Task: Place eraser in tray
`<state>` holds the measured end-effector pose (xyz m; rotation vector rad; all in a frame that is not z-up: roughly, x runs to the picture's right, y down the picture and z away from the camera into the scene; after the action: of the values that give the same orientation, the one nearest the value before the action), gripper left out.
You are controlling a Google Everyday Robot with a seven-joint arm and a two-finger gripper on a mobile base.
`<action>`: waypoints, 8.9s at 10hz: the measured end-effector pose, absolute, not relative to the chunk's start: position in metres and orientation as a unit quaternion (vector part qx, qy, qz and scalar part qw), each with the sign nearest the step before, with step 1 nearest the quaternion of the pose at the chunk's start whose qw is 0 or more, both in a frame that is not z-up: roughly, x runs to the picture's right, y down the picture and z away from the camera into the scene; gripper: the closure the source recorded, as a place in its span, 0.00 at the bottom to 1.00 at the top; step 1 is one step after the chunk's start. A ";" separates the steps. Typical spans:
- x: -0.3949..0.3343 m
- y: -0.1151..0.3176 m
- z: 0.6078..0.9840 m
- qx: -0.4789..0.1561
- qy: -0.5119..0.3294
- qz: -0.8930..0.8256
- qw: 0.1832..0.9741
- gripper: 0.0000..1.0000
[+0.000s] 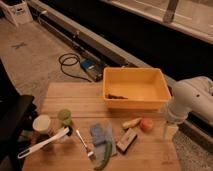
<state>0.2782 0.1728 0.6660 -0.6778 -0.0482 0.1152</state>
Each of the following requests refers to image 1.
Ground wooden block eraser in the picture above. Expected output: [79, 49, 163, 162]
[116, 128, 137, 153]

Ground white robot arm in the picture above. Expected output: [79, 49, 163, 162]
[163, 76, 213, 138]

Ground yellow plastic tray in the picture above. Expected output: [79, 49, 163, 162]
[103, 67, 171, 110]

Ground dark object in tray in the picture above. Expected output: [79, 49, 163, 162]
[106, 94, 128, 99]

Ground orange toy fruit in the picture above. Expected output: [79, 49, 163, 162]
[140, 118, 154, 132]

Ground pale yellow toy vegetable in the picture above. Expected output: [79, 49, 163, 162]
[122, 118, 141, 130]

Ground green chili pepper toy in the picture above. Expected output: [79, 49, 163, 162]
[94, 141, 112, 171]

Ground blue grey cloth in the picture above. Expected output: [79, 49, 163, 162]
[90, 123, 117, 161]

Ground blue black device on floor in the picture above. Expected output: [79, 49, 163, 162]
[80, 59, 103, 82]

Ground white plastic spatula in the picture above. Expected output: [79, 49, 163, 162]
[17, 126, 72, 159]

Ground green lidded cup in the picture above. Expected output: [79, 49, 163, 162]
[57, 109, 71, 126]

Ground white lidded jar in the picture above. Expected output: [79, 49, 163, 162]
[33, 115, 52, 141]

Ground black chair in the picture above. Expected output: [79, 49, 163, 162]
[0, 59, 37, 171]

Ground white cardboard box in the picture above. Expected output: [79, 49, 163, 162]
[0, 0, 33, 27]

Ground black cable coil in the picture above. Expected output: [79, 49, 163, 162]
[58, 52, 93, 83]

